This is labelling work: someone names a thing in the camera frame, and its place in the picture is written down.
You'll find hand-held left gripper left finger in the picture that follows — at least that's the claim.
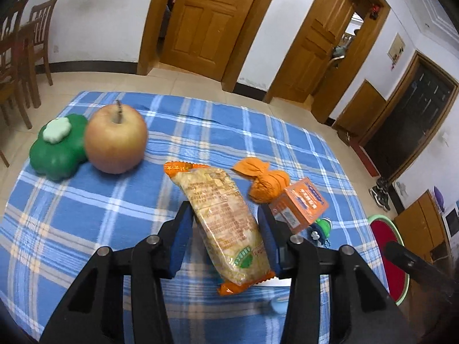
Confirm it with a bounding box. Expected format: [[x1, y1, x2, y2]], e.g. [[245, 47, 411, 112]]
[[39, 201, 194, 344]]

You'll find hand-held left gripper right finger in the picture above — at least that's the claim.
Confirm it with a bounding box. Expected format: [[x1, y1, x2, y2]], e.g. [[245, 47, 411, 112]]
[[257, 204, 417, 344]]

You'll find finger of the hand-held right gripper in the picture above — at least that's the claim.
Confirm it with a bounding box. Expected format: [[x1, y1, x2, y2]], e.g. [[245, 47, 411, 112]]
[[384, 241, 459, 296]]

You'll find red tub with green rim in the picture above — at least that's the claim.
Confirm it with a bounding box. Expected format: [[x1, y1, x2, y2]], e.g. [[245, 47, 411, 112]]
[[367, 214, 411, 307]]

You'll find orange clear snack packet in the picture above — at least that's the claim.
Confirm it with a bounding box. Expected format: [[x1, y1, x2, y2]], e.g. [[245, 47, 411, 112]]
[[164, 161, 275, 296]]

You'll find wooden cabinet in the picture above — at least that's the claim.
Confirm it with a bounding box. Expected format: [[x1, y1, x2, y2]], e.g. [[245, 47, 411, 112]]
[[392, 190, 452, 262]]

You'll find small orange box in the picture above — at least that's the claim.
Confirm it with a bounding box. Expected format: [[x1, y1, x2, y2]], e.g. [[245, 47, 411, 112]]
[[269, 177, 330, 237]]

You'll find small white appliance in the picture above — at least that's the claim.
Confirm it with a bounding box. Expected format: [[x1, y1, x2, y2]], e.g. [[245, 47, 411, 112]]
[[444, 206, 459, 239]]

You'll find knotted orange bag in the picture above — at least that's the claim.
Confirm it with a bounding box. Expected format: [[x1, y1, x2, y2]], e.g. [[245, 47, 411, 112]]
[[231, 158, 290, 203]]

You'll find purple object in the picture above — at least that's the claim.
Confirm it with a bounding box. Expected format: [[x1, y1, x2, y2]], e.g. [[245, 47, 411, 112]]
[[433, 185, 445, 212]]

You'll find black sneaker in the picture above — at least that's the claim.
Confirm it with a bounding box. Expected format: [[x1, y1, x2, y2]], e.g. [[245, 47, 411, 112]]
[[369, 178, 386, 206], [378, 183, 392, 212]]

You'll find blue plaid tablecloth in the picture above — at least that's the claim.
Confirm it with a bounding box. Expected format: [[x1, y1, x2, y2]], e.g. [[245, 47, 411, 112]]
[[0, 91, 391, 343]]

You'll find red yellow apple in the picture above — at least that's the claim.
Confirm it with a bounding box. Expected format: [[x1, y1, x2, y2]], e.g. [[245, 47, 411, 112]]
[[84, 101, 149, 175]]

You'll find red doormat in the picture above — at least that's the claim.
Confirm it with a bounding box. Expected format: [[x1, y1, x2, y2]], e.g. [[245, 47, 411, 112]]
[[349, 140, 381, 177]]

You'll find black entrance door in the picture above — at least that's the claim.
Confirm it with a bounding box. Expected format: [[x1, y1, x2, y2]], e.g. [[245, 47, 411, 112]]
[[364, 61, 454, 178]]

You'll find green bell pepper toy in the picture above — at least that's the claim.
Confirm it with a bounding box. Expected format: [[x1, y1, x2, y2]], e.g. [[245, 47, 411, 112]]
[[29, 114, 89, 181]]

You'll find open wooden door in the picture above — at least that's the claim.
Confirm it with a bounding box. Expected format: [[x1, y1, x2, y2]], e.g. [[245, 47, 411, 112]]
[[278, 0, 363, 103]]

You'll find beige electric panel box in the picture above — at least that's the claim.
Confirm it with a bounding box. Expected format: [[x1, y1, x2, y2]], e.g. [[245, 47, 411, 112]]
[[387, 33, 406, 61]]

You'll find arched panel wooden door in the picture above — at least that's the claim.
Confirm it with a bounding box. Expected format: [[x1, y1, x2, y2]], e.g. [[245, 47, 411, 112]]
[[160, 0, 268, 79]]

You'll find wooden chair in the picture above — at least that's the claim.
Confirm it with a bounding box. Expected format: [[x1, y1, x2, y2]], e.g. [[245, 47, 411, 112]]
[[0, 0, 34, 130], [20, 0, 60, 108]]

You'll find green blue keychain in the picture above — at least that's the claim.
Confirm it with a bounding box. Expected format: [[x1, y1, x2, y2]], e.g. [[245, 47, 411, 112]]
[[308, 218, 333, 248]]

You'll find wooden door frame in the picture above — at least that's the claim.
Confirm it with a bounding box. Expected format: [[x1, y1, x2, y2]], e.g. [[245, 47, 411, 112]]
[[137, 0, 285, 92], [263, 0, 391, 124], [357, 51, 459, 183]]

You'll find low wooden wall panel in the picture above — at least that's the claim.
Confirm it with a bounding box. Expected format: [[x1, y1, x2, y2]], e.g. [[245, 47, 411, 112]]
[[332, 80, 387, 137]]

